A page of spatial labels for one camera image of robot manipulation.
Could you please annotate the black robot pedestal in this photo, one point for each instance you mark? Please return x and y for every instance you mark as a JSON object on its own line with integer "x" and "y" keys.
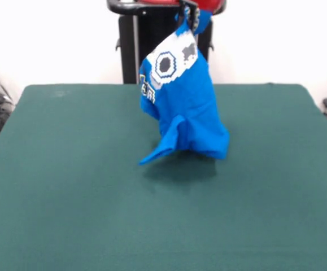
{"x": 129, "y": 48}

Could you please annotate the blue printed t-shirt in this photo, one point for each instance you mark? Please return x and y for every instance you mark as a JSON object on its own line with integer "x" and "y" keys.
{"x": 185, "y": 113}

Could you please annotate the dark green tablecloth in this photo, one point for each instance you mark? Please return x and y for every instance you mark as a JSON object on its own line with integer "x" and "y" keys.
{"x": 95, "y": 211}

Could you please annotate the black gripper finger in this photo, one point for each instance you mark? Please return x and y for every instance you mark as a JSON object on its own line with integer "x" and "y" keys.
{"x": 195, "y": 18}
{"x": 184, "y": 9}

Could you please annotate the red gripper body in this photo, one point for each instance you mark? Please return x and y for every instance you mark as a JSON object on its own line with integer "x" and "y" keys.
{"x": 211, "y": 5}

